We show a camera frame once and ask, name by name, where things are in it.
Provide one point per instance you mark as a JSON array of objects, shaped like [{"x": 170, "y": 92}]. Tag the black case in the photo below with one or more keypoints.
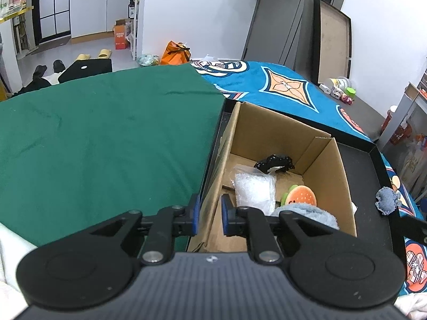
[{"x": 86, "y": 70}]

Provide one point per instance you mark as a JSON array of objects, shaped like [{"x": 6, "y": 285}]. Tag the cream fleece blanket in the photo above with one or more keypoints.
[{"x": 13, "y": 256}]

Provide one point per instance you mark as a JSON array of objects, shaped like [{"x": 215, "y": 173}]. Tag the black and white clothes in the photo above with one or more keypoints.
[{"x": 43, "y": 81}]

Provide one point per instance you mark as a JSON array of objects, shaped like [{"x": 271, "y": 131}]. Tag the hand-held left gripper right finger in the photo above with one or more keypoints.
[{"x": 225, "y": 215}]

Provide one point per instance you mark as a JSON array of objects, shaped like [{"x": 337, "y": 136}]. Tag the brown cardboard box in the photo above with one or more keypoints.
[{"x": 320, "y": 173}]

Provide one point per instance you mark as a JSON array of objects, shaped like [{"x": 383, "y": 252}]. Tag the blue printed blanket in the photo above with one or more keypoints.
[{"x": 300, "y": 83}]

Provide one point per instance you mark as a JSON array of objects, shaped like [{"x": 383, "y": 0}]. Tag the white storage rack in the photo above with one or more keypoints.
[{"x": 135, "y": 40}]

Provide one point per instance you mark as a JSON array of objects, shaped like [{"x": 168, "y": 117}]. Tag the white kitchen cabinet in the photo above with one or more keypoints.
[{"x": 90, "y": 13}]

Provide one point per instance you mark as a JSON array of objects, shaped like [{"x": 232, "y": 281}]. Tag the small red toys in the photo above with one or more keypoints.
[{"x": 347, "y": 98}]

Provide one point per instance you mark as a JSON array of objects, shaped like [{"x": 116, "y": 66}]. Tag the clear greenish bag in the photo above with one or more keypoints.
[{"x": 148, "y": 60}]

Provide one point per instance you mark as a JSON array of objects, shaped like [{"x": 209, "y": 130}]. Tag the black framed board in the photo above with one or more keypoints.
[{"x": 333, "y": 40}]

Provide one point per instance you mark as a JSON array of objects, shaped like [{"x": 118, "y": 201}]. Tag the black framed glass door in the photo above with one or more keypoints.
[{"x": 50, "y": 16}]

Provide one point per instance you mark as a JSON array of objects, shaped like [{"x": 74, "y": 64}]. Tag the beige tote bag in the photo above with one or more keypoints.
[{"x": 413, "y": 163}]

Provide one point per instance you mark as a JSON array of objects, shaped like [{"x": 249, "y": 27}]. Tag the white charger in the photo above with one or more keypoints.
[{"x": 325, "y": 89}]

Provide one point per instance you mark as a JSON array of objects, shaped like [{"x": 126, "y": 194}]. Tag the red bag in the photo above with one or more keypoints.
[{"x": 399, "y": 135}]

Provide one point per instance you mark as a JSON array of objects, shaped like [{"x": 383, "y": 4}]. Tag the black spray bottle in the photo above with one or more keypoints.
[{"x": 131, "y": 6}]

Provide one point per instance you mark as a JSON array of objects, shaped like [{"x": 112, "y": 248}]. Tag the black plush toy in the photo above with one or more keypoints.
[{"x": 272, "y": 163}]

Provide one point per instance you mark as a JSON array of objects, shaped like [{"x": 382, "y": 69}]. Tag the orange cardboard box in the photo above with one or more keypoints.
[{"x": 120, "y": 38}]

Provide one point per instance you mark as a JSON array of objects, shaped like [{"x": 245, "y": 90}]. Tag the grey plush cloth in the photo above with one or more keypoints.
[{"x": 310, "y": 213}]

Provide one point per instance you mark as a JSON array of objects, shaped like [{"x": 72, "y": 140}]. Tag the grey desk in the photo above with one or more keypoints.
[{"x": 398, "y": 116}]

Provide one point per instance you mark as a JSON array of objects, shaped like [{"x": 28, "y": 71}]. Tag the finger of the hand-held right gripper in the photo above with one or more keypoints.
[{"x": 413, "y": 230}]

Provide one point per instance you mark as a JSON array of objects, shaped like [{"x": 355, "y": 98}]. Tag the green bed sheet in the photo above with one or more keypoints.
[{"x": 100, "y": 140}]

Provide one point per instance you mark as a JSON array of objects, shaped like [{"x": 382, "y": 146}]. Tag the white plastic bag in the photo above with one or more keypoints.
[{"x": 208, "y": 58}]

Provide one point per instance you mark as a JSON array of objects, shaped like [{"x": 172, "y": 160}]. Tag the black shoe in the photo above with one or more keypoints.
[
  {"x": 39, "y": 71},
  {"x": 58, "y": 65}
]

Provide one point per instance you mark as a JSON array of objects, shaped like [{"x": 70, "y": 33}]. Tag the orange bag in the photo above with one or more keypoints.
[{"x": 173, "y": 56}]

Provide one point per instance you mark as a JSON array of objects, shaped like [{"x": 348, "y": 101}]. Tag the small grey plush piece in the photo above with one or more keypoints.
[{"x": 387, "y": 201}]

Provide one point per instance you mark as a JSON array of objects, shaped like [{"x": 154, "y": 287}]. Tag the clear plastic bag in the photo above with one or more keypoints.
[{"x": 253, "y": 190}]

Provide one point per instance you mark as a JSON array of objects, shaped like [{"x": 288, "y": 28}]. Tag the yellow label plastic bottle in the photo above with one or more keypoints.
[{"x": 338, "y": 81}]

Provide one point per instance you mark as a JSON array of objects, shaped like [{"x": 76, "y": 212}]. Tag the green cup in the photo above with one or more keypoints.
[{"x": 350, "y": 91}]

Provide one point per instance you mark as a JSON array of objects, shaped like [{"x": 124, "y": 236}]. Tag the black tray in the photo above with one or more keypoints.
[{"x": 367, "y": 180}]

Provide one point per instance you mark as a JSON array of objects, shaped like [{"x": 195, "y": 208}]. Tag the burger plush toy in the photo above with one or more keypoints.
[{"x": 300, "y": 195}]

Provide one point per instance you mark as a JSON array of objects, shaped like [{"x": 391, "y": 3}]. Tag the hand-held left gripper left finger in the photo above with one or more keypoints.
[{"x": 196, "y": 215}]

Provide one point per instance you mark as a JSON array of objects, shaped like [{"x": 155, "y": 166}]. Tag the yellow table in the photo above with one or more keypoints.
[{"x": 16, "y": 15}]

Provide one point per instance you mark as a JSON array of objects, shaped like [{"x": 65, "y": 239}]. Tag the grey door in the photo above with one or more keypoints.
[{"x": 277, "y": 23}]

